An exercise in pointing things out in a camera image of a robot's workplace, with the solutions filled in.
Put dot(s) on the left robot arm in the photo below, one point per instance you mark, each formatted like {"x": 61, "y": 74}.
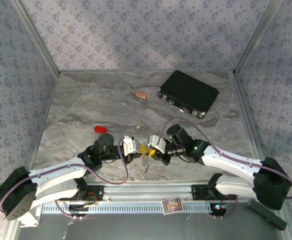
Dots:
{"x": 61, "y": 172}

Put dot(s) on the red toy brick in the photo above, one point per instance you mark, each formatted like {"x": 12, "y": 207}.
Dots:
{"x": 100, "y": 130}

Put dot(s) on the small wooden tag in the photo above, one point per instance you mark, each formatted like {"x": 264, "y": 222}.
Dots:
{"x": 141, "y": 95}

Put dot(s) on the black hard case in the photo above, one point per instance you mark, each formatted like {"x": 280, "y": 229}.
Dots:
{"x": 189, "y": 91}

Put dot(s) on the small controller board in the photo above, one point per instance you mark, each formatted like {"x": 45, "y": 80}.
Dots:
{"x": 219, "y": 208}
{"x": 78, "y": 208}

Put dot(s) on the black bar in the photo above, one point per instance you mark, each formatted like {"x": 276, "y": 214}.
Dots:
{"x": 268, "y": 216}

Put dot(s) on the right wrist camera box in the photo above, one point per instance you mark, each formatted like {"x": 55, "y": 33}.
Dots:
{"x": 158, "y": 145}

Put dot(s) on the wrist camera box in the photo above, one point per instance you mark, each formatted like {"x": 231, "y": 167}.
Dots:
{"x": 130, "y": 145}
{"x": 158, "y": 145}

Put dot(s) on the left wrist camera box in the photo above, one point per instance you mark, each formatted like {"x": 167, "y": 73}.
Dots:
{"x": 130, "y": 145}

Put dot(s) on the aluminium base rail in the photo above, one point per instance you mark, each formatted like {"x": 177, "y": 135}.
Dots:
{"x": 145, "y": 190}

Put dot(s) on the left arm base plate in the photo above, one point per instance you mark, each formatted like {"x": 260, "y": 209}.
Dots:
{"x": 98, "y": 193}

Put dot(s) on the printed card on rail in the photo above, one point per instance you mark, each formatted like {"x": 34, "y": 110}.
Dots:
{"x": 172, "y": 205}

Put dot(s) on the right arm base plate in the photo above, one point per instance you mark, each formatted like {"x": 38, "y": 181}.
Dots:
{"x": 198, "y": 192}

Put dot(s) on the aluminium side rail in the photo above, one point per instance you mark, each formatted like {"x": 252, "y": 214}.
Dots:
{"x": 250, "y": 120}
{"x": 39, "y": 135}

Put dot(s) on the white plastic bracket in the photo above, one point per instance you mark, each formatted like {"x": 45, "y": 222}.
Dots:
{"x": 32, "y": 221}

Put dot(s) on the aluminium frame post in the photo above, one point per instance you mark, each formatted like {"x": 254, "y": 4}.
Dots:
{"x": 258, "y": 37}
{"x": 37, "y": 40}

